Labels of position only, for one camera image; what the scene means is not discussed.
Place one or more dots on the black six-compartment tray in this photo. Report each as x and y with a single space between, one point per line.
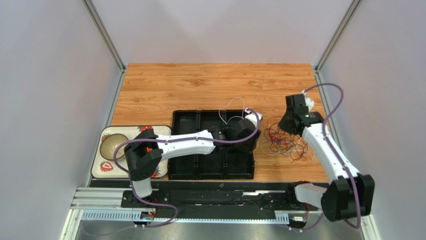
235 164

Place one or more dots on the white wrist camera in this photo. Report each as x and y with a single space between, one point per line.
254 117
308 101

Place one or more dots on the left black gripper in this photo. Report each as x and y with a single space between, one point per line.
249 148

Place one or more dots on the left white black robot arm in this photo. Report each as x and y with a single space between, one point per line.
144 153

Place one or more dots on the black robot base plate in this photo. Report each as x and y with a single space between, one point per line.
222 200

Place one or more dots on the white strawberry pattern tray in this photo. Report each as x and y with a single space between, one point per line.
103 166

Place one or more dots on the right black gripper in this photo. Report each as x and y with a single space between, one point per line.
287 119

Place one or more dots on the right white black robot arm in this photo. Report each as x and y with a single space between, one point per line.
349 193

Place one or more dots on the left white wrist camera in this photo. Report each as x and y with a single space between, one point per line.
254 117

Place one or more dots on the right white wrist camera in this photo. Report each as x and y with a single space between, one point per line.
308 101

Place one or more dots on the beige ceramic bowl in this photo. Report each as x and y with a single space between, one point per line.
110 143

